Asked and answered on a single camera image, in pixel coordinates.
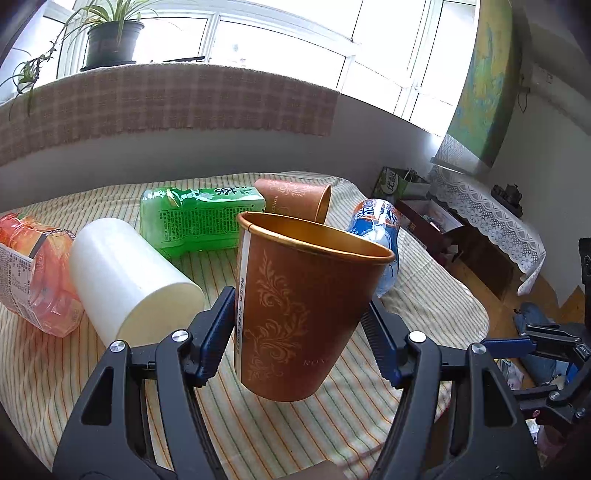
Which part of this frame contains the clear bottle with blue label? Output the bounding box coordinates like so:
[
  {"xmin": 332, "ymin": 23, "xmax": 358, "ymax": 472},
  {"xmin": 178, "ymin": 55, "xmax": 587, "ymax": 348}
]
[{"xmin": 346, "ymin": 198, "xmax": 400, "ymax": 299}]

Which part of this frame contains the green cardboard box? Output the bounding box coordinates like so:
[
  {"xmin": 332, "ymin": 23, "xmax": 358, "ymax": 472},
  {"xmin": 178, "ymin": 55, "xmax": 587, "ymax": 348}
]
[{"xmin": 372, "ymin": 167, "xmax": 434, "ymax": 205}]

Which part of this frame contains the green tea bottle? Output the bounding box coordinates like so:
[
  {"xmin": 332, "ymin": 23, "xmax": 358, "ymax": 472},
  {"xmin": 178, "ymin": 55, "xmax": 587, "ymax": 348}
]
[{"xmin": 139, "ymin": 185, "xmax": 267, "ymax": 260}]

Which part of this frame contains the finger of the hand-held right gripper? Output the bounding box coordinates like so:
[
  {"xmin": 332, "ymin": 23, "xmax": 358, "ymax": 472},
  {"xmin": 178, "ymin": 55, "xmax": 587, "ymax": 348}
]
[
  {"xmin": 512, "ymin": 369, "xmax": 591, "ymax": 432},
  {"xmin": 480, "ymin": 322, "xmax": 591, "ymax": 367}
]

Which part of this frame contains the potted plant in black pot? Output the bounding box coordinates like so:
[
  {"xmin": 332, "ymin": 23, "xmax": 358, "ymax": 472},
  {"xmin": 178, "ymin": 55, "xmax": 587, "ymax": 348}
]
[{"xmin": 51, "ymin": 0, "xmax": 185, "ymax": 71}]

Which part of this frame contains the wall map poster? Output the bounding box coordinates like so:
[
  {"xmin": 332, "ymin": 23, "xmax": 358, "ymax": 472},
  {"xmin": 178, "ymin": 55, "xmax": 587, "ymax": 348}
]
[{"xmin": 430, "ymin": 0, "xmax": 516, "ymax": 177}]

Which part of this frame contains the checked brown cloth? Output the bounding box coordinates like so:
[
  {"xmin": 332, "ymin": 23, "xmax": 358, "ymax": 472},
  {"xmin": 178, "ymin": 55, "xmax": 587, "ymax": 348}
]
[{"xmin": 0, "ymin": 63, "xmax": 341, "ymax": 168}]

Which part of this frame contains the dark wooden cabinet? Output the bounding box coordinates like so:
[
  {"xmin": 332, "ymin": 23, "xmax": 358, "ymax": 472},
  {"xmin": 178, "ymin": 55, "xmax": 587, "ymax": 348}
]
[{"xmin": 445, "ymin": 217, "xmax": 527, "ymax": 301}]

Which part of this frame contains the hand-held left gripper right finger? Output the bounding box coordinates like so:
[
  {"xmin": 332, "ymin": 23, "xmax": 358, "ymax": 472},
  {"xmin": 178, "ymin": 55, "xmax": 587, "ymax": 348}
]
[{"xmin": 362, "ymin": 298, "xmax": 544, "ymax": 480}]

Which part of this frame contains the lace-covered side table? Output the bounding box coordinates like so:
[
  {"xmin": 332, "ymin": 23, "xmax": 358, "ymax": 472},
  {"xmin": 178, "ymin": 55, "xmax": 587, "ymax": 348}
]
[{"xmin": 427, "ymin": 164, "xmax": 547, "ymax": 297}]

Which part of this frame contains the trailing green plant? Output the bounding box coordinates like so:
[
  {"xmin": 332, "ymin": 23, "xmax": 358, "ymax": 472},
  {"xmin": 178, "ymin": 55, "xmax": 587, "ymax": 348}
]
[{"xmin": 0, "ymin": 44, "xmax": 63, "ymax": 121}]

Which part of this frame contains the white plastic cup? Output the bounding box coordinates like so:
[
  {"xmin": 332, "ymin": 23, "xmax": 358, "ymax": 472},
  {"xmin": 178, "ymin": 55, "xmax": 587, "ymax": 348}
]
[{"xmin": 69, "ymin": 217, "xmax": 206, "ymax": 348}]

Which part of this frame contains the dark teapot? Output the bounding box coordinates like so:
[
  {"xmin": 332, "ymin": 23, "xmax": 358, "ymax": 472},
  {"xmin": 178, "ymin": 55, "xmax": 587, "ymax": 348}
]
[{"xmin": 490, "ymin": 183, "xmax": 525, "ymax": 219}]

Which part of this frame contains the dark red open box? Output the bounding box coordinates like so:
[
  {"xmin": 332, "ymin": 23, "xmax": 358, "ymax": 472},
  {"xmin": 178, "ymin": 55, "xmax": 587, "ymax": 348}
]
[{"xmin": 396, "ymin": 198, "xmax": 466, "ymax": 261}]

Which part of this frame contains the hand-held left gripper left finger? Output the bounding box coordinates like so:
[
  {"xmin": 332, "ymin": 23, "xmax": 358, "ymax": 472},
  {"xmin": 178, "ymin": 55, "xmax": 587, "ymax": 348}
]
[{"xmin": 53, "ymin": 286, "xmax": 237, "ymax": 480}]

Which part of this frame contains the brown patterned paper cup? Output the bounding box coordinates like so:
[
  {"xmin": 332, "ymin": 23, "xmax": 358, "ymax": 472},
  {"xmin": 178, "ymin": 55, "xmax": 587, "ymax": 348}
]
[
  {"xmin": 235, "ymin": 211, "xmax": 397, "ymax": 402},
  {"xmin": 253, "ymin": 178, "xmax": 334, "ymax": 225}
]

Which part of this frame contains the striped tablecloth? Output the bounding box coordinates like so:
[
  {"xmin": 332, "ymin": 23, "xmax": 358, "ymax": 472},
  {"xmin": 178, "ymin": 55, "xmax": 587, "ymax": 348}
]
[{"xmin": 0, "ymin": 172, "xmax": 491, "ymax": 480}]

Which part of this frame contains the orange drink bottle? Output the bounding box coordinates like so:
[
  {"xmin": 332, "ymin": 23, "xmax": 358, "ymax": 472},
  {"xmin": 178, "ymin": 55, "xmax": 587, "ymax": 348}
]
[{"xmin": 0, "ymin": 213, "xmax": 86, "ymax": 339}]

